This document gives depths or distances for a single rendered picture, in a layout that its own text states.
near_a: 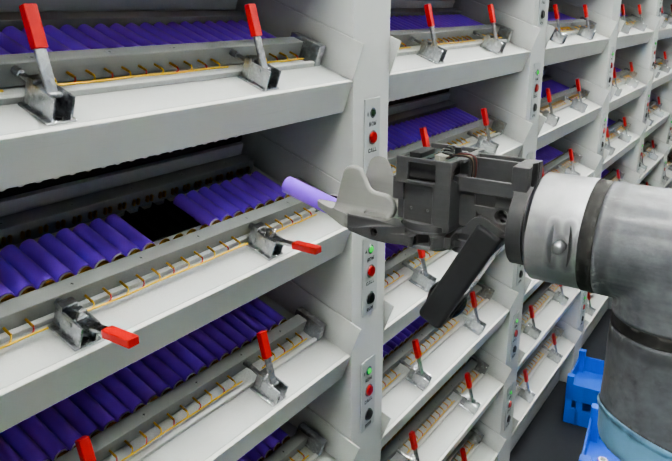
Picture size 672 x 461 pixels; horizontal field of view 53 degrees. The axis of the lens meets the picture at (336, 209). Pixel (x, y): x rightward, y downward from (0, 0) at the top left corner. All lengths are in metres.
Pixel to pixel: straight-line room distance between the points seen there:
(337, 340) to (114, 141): 0.52
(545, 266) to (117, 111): 0.39
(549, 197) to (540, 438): 1.72
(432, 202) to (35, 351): 0.36
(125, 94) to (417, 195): 0.29
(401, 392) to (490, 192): 0.77
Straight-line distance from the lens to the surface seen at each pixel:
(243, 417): 0.88
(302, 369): 0.97
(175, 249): 0.75
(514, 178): 0.57
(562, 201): 0.55
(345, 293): 0.99
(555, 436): 2.26
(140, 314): 0.70
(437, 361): 1.41
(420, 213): 0.60
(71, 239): 0.75
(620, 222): 0.53
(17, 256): 0.72
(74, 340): 0.65
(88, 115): 0.62
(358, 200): 0.63
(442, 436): 1.55
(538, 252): 0.55
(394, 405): 1.27
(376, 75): 0.95
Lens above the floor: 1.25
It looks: 17 degrees down
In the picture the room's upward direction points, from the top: straight up
